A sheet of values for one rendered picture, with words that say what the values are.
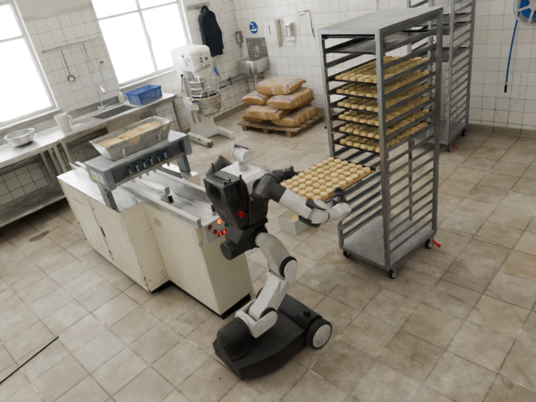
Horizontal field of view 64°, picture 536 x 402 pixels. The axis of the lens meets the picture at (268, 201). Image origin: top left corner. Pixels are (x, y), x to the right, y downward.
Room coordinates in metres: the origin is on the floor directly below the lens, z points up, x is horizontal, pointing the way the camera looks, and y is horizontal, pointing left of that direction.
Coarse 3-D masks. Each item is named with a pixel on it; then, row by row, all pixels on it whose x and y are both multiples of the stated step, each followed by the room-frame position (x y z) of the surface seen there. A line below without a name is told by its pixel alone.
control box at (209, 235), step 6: (216, 216) 2.48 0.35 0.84; (210, 222) 2.43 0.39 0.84; (216, 222) 2.45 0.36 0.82; (222, 222) 2.47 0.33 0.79; (204, 228) 2.39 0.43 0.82; (216, 228) 2.44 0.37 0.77; (222, 228) 2.47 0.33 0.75; (204, 234) 2.40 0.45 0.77; (210, 234) 2.40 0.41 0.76; (216, 234) 2.43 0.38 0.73; (222, 234) 2.46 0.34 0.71; (210, 240) 2.40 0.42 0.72
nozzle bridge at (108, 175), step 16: (160, 144) 3.12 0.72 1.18; (176, 144) 3.27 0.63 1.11; (96, 160) 3.04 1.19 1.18; (128, 160) 2.92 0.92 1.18; (144, 160) 3.08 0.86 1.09; (176, 160) 3.39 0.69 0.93; (96, 176) 2.93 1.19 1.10; (112, 176) 2.91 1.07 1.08; (128, 176) 2.94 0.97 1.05; (112, 208) 2.87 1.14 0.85
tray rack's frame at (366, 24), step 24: (336, 24) 2.93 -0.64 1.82; (360, 24) 2.75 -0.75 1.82; (384, 24) 2.58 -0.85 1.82; (408, 48) 3.03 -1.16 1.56; (408, 144) 3.04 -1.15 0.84; (408, 168) 3.04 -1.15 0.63; (432, 192) 2.84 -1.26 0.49; (432, 216) 2.84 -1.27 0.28; (360, 240) 2.88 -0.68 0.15; (408, 240) 2.76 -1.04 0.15
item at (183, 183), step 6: (150, 174) 3.40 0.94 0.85; (156, 174) 3.31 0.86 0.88; (162, 174) 3.23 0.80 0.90; (168, 174) 3.20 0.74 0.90; (168, 180) 3.17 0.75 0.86; (174, 180) 3.10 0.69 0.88; (180, 180) 3.03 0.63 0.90; (180, 186) 3.04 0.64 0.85; (186, 186) 2.97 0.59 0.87; (192, 186) 2.89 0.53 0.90; (198, 186) 2.87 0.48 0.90; (198, 192) 2.85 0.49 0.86; (204, 192) 2.78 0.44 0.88
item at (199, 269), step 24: (192, 192) 2.91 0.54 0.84; (168, 216) 2.63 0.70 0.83; (168, 240) 2.72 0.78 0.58; (192, 240) 2.44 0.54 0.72; (216, 240) 2.46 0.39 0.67; (168, 264) 2.84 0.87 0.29; (192, 264) 2.52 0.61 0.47; (216, 264) 2.43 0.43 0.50; (240, 264) 2.55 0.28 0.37; (192, 288) 2.61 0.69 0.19; (216, 288) 2.40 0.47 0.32; (240, 288) 2.52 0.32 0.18; (216, 312) 2.41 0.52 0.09
